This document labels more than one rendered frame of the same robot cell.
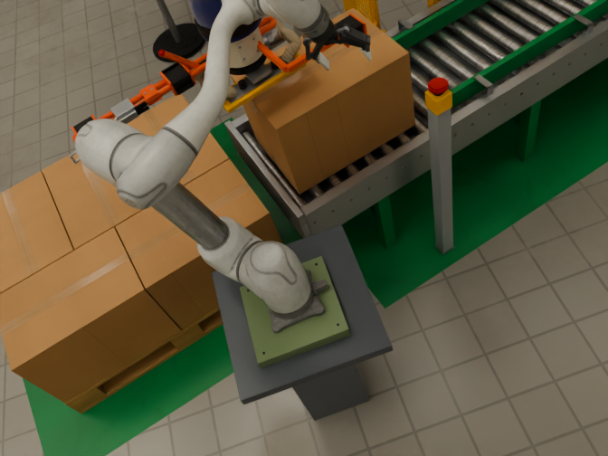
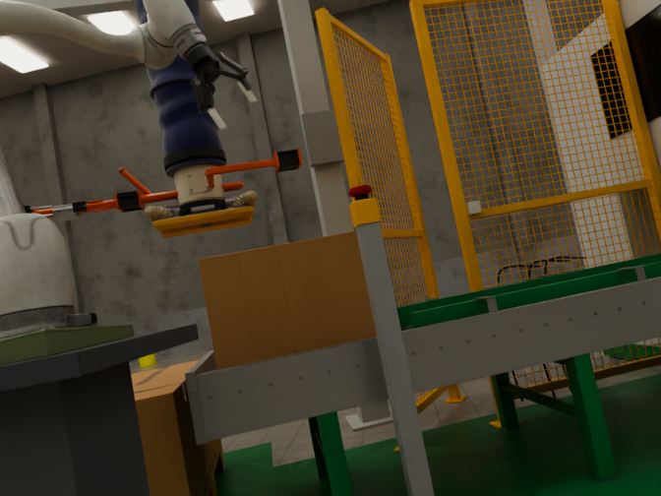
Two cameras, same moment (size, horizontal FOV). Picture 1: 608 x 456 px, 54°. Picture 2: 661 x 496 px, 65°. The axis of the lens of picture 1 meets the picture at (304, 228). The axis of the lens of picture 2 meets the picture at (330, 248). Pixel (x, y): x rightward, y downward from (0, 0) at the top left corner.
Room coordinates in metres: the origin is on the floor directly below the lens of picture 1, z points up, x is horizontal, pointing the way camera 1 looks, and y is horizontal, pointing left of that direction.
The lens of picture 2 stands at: (-0.03, -0.62, 0.77)
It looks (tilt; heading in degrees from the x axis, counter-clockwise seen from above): 4 degrees up; 5
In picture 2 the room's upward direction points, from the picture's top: 11 degrees counter-clockwise
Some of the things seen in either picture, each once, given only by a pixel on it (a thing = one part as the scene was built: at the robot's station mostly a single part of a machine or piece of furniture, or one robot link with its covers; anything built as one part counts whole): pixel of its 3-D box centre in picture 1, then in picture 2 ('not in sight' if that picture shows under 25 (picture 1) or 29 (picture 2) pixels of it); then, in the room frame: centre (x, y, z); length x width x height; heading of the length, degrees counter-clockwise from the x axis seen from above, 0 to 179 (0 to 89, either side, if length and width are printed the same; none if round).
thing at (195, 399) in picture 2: (268, 184); (209, 397); (1.79, 0.08, 0.48); 0.70 x 0.03 x 0.15; 14
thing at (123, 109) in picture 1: (125, 112); (67, 213); (1.67, 0.43, 1.21); 0.07 x 0.07 x 0.04; 17
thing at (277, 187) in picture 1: (262, 169); (204, 367); (1.79, 0.08, 0.58); 0.70 x 0.03 x 0.06; 14
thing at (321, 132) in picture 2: not in sight; (323, 138); (2.85, -0.43, 1.62); 0.20 x 0.05 x 0.30; 104
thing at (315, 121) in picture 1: (326, 100); (295, 301); (1.87, -0.28, 0.75); 0.60 x 0.40 x 0.40; 103
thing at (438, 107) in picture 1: (441, 182); (396, 375); (1.44, -0.60, 0.50); 0.07 x 0.07 x 1.00; 14
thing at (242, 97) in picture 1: (260, 77); (204, 214); (1.72, -0.04, 1.11); 0.34 x 0.10 x 0.05; 107
